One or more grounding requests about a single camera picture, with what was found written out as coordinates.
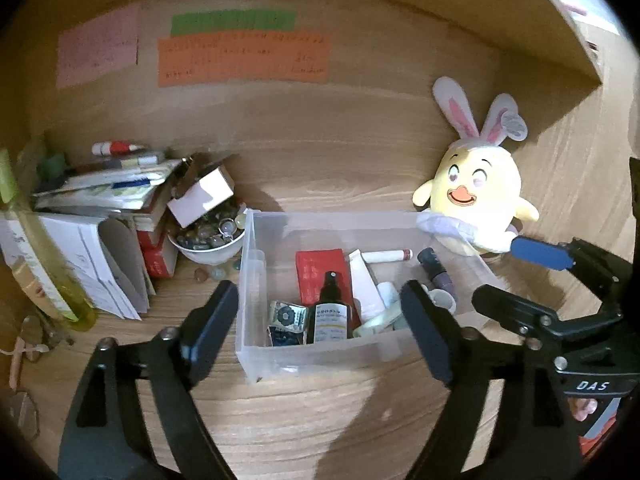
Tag red white marker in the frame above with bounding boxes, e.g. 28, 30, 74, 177
91, 141, 151, 157

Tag small white cardboard box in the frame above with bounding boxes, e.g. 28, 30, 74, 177
166, 165, 236, 228

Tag mint green stick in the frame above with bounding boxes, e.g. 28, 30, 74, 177
352, 307, 408, 339

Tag small blue box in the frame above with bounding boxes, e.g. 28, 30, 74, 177
269, 326, 305, 347

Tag yellow green spray bottle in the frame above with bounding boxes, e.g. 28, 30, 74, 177
0, 149, 98, 330

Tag orange cream tube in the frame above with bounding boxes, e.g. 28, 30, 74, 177
10, 255, 61, 321

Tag red box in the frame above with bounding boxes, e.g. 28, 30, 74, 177
136, 227, 179, 279

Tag green paper note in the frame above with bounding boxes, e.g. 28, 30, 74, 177
170, 9, 297, 37

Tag green patterned sachet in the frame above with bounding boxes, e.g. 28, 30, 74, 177
269, 299, 307, 332

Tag stack of books and papers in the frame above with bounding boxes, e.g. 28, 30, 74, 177
30, 152, 236, 231

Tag pink paper note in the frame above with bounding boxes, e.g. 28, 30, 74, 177
56, 4, 141, 88

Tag wooden shelf board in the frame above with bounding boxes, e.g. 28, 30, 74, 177
515, 0, 606, 83

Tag pale mint stick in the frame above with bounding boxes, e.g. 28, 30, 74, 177
376, 281, 401, 311

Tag round eyeglasses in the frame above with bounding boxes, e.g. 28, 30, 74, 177
5, 390, 41, 443

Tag white bowl of stones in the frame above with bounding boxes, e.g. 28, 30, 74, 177
167, 200, 248, 266

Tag beige stick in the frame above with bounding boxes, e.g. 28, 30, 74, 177
9, 335, 28, 391

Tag white squeeze tube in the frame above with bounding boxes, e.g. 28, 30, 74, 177
347, 249, 386, 323

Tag folded white papers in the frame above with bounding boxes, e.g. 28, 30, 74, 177
37, 212, 157, 321

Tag folded eyeglasses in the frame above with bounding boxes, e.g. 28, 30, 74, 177
20, 312, 76, 363

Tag clear plastic drawer box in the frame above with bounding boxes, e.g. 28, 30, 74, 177
235, 209, 501, 378

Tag dark green spray bottle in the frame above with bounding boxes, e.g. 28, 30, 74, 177
306, 270, 352, 345

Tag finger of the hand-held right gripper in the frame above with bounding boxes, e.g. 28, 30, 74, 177
472, 284, 558, 336
511, 236, 621, 291

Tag yellow chick plush toy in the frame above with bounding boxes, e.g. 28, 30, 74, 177
411, 76, 540, 255

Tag white product box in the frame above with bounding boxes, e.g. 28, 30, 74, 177
0, 212, 46, 301

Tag red packet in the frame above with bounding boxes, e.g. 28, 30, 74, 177
295, 248, 362, 331

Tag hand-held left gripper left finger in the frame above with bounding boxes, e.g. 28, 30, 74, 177
57, 280, 240, 480

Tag purple cosmetic bottle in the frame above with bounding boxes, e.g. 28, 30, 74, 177
417, 246, 458, 296

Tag white cable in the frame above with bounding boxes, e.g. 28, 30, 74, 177
0, 342, 51, 356

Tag pale pink stick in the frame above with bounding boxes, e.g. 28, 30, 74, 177
361, 248, 414, 264

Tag orange paper note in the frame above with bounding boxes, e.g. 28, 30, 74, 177
157, 30, 333, 88

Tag orange cloth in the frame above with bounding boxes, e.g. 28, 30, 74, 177
580, 400, 626, 456

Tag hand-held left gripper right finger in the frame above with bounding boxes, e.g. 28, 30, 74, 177
399, 280, 586, 480

